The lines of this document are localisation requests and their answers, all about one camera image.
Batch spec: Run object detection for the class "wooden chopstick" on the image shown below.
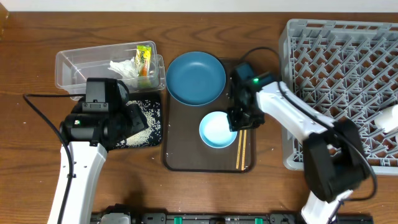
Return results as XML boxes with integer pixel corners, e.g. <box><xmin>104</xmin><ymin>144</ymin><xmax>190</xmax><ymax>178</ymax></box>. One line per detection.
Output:
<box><xmin>236</xmin><ymin>130</ymin><xmax>243</xmax><ymax>169</ymax></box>
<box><xmin>241</xmin><ymin>130</ymin><xmax>247</xmax><ymax>171</ymax></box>

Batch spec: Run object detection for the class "light blue rice bowl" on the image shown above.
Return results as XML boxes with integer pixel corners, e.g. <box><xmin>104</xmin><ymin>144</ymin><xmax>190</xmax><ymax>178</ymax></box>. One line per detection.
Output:
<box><xmin>199</xmin><ymin>111</ymin><xmax>237</xmax><ymax>149</ymax></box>

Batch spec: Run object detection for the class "white tissue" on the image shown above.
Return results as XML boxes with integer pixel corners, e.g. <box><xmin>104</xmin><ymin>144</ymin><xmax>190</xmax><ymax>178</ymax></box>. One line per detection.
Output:
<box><xmin>108</xmin><ymin>58</ymin><xmax>139</xmax><ymax>79</ymax></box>

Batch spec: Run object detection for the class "yellow green snack wrapper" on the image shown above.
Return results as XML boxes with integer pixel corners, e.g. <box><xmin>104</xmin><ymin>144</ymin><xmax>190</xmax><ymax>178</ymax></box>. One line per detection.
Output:
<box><xmin>135</xmin><ymin>45</ymin><xmax>152</xmax><ymax>77</ymax></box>

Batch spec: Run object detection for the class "dark blue bowl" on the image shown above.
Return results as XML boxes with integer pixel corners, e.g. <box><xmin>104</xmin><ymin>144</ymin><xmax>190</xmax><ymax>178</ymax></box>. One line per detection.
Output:
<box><xmin>165</xmin><ymin>52</ymin><xmax>226</xmax><ymax>106</ymax></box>

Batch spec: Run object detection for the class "cream paper cup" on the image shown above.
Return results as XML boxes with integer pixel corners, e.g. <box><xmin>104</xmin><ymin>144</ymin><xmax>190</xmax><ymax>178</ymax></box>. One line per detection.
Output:
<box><xmin>374</xmin><ymin>105</ymin><xmax>398</xmax><ymax>133</ymax></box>

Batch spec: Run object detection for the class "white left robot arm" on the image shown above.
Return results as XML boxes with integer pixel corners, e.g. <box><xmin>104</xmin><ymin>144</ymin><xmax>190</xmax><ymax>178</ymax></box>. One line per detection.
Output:
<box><xmin>48</xmin><ymin>78</ymin><xmax>148</xmax><ymax>223</ymax></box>

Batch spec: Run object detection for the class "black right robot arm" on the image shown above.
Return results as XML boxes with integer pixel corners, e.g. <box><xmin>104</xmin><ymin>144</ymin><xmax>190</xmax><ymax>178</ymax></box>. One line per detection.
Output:
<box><xmin>227</xmin><ymin>62</ymin><xmax>374</xmax><ymax>223</ymax></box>

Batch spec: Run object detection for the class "grey dishwasher rack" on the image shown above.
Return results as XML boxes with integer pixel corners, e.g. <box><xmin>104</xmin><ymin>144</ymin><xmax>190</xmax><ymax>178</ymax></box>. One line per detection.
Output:
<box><xmin>279</xmin><ymin>19</ymin><xmax>397</xmax><ymax>175</ymax></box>

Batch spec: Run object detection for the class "black plastic tray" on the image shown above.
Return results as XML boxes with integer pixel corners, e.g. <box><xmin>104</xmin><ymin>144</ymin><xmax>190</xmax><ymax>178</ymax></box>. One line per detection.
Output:
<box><xmin>71</xmin><ymin>91</ymin><xmax>163</xmax><ymax>149</ymax></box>

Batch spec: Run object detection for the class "spilled white rice pile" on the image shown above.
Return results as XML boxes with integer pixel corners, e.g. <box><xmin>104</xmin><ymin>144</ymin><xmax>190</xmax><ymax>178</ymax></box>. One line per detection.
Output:
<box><xmin>115</xmin><ymin>99</ymin><xmax>162</xmax><ymax>149</ymax></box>

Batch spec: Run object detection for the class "clear plastic bin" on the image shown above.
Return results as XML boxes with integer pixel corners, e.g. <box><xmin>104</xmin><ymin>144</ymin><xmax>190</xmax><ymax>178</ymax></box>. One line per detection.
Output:
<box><xmin>55</xmin><ymin>40</ymin><xmax>165</xmax><ymax>101</ymax></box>

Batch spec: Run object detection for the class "dark brown serving tray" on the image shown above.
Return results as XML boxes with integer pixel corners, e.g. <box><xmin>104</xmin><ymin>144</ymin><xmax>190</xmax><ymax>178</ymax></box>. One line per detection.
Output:
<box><xmin>162</xmin><ymin>58</ymin><xmax>256</xmax><ymax>173</ymax></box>

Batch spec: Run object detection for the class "black rail with green clips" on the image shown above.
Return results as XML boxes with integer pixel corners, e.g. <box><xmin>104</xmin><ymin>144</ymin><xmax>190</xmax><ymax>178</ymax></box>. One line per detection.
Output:
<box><xmin>90</xmin><ymin>203</ymin><xmax>374</xmax><ymax>224</ymax></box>

